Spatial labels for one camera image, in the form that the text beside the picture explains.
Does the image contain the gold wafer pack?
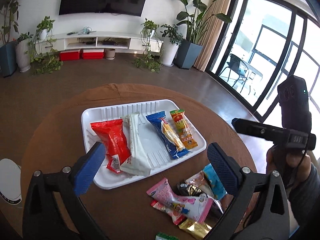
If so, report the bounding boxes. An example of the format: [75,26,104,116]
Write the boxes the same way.
[178,218,212,239]

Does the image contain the large leaf plant grey pot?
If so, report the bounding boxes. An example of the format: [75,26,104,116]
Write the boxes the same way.
[175,0,232,69]

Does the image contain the brown round tablecloth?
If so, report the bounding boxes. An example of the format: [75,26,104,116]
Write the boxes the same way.
[21,84,255,239]

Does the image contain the green seaweed snack pack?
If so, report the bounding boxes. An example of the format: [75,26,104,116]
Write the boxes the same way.
[155,232,179,240]

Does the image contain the red storage box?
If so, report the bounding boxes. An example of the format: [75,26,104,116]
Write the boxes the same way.
[81,49,104,60]
[59,49,81,61]

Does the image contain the blue biscuit pack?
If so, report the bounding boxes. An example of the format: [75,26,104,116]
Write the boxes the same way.
[146,111,189,159]

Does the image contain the black snack pack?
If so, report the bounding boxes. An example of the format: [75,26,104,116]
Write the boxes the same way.
[176,181,224,218]

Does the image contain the white snack bag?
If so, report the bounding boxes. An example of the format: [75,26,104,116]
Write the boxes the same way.
[120,112,151,177]

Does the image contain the white tv console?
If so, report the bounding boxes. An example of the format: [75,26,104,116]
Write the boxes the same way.
[53,31,162,54]

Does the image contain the beige curtain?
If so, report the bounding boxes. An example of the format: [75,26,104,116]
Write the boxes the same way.
[194,0,231,72]

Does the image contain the tall plant blue pot left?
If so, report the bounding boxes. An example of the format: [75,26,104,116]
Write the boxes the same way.
[1,0,20,77]

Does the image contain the plant in white tall pot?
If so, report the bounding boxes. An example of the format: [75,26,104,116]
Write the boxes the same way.
[160,24,183,67]

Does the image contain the black sliding door frame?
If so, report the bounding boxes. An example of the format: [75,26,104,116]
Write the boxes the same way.
[207,0,319,124]

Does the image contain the left red storage box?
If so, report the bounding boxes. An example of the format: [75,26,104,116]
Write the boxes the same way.
[59,49,81,61]

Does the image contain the black balcony chair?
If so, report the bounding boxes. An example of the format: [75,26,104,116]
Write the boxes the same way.
[219,53,263,94]

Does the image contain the small brown pot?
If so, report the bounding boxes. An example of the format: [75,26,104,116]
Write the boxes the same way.
[104,48,116,60]

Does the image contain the red snack bag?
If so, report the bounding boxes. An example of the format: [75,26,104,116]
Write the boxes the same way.
[91,119,131,174]

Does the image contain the trailing pothos plant left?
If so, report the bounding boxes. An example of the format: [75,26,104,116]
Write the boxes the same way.
[28,16,63,75]

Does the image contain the clear orange cake pack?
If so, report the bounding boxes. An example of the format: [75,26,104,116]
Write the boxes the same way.
[185,171,208,188]

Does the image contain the plant in white ribbed pot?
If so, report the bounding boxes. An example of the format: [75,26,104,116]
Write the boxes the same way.
[15,32,33,73]

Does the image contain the right human hand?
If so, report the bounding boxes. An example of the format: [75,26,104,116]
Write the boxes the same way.
[266,146,312,189]

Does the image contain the orange snack bar pack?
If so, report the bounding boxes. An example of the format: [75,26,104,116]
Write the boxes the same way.
[170,109,198,150]

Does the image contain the right red storage box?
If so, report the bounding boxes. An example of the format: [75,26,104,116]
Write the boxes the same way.
[81,49,104,60]

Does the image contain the white plastic tray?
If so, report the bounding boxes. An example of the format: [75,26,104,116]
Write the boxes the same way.
[81,99,207,190]

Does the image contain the pink cartoon snack bag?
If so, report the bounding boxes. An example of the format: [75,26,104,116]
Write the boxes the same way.
[146,178,213,223]

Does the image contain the light blue snack bag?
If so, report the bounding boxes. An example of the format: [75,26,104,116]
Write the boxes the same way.
[202,164,227,200]

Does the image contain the trailing pothos plant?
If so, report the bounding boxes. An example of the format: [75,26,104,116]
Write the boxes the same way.
[28,16,63,75]
[133,18,161,73]

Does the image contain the red lychee candy pack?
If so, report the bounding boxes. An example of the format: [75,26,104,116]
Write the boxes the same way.
[151,200,186,225]

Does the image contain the trailing pothos plant right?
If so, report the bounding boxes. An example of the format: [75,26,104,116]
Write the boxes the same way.
[133,18,161,73]

